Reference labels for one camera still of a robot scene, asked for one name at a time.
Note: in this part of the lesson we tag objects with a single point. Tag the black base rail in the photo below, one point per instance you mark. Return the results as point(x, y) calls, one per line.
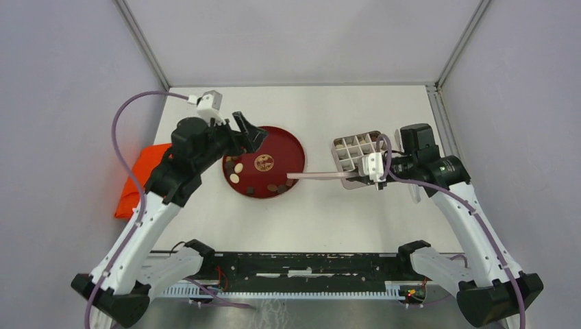
point(257, 272)

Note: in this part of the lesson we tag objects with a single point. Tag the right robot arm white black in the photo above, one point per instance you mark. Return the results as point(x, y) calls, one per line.
point(494, 286)

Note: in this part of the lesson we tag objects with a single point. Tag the white toothed cable strip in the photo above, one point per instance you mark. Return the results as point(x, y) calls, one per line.
point(190, 291)

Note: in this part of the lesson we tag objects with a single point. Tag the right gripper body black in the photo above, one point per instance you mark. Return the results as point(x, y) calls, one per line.
point(396, 168)

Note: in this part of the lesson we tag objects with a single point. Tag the pink divided chocolate box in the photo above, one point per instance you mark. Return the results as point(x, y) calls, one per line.
point(351, 154)

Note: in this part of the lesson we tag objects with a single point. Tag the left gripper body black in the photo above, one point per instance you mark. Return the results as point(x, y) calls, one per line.
point(223, 140)

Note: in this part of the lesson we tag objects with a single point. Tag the white oval chocolate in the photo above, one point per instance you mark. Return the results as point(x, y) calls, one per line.
point(234, 178)

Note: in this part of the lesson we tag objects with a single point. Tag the metal serving tongs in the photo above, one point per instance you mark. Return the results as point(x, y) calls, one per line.
point(413, 189)

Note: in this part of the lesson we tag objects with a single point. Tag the round red plate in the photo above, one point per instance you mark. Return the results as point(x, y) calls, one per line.
point(263, 174)

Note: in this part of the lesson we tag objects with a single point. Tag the square metal tray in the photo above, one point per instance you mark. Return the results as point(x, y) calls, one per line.
point(344, 175)

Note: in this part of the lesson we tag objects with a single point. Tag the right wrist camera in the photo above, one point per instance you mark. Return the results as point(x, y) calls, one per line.
point(365, 167)

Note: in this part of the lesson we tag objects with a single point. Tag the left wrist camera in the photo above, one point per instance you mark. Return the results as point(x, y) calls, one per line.
point(208, 107)

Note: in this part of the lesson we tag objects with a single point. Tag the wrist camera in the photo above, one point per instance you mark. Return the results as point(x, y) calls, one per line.
point(208, 107)
point(365, 167)

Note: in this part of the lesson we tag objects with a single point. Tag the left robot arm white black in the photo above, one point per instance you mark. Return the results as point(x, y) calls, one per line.
point(118, 286)

